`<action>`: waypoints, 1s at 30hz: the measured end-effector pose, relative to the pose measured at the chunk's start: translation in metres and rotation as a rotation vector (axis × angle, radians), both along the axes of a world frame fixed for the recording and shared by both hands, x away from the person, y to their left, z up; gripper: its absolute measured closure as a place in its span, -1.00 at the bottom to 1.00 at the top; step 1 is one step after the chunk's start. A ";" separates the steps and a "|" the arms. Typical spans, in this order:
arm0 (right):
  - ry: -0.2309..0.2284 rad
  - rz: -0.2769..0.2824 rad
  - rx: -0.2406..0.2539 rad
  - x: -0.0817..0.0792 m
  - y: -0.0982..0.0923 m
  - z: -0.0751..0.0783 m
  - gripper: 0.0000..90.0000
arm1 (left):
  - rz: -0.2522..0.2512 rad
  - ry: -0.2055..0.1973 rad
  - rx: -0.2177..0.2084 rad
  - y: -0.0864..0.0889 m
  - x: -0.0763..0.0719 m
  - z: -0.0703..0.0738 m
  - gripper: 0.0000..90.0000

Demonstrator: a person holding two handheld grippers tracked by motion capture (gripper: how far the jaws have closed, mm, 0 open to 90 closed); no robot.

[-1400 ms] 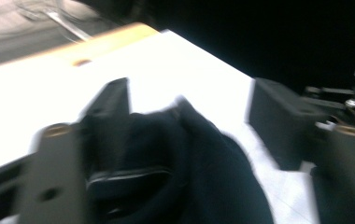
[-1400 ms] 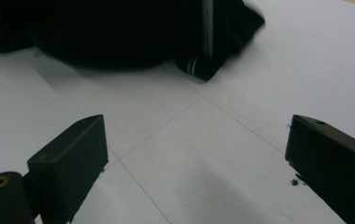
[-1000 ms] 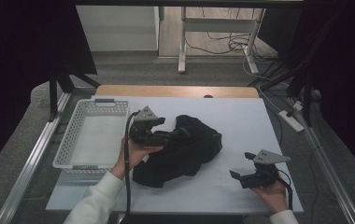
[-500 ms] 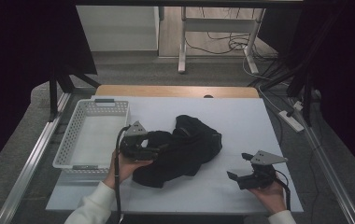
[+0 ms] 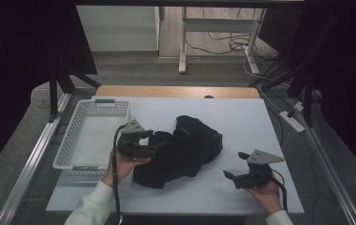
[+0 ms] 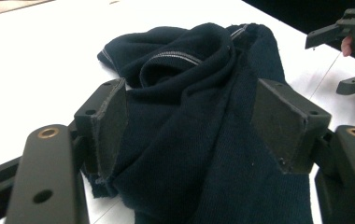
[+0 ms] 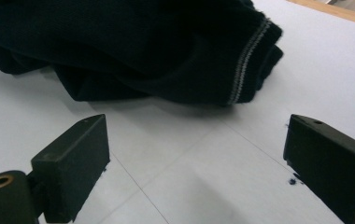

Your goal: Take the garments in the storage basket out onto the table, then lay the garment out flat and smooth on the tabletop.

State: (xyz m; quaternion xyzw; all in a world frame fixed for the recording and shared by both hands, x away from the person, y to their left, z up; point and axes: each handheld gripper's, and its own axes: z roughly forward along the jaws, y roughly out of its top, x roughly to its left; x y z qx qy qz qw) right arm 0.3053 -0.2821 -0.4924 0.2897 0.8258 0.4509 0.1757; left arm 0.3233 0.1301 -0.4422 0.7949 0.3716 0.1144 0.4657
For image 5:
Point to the white perforated plastic basket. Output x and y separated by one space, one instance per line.
95 140

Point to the white desk frame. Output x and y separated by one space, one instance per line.
219 25

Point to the white power strip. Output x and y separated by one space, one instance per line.
291 122

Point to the person's left hand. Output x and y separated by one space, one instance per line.
123 168

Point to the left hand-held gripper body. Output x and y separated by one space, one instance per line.
134 146

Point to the white plug adapter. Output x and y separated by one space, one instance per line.
298 106

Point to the black metal stand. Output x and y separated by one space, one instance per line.
53 100
307 103

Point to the dark overhead frame bar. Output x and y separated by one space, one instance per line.
182 3

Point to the aluminium floor rail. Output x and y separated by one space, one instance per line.
333 176
26 175

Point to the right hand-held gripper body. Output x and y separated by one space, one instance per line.
259 175

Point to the dark knit vest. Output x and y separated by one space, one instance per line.
182 150

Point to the black curtain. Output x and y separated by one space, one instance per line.
10 62
348 62

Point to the person's right hand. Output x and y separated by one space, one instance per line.
269 197

